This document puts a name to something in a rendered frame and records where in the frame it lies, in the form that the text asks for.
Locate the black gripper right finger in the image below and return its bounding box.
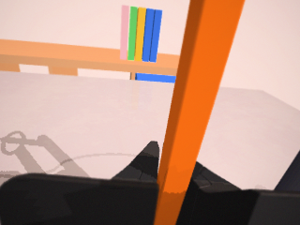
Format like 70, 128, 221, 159
176, 160, 300, 225

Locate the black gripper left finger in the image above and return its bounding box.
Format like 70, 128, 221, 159
0, 141, 159, 225

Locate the orange handle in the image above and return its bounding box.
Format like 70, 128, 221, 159
154, 0, 245, 225

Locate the thin grey wire with green sections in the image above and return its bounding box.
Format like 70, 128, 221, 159
274, 150, 300, 191

